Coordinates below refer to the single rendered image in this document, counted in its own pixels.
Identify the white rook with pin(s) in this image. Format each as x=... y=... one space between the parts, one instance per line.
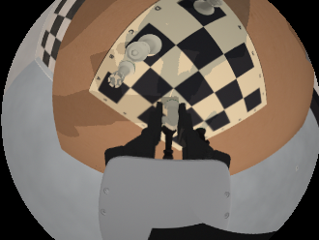
x=125 y=69

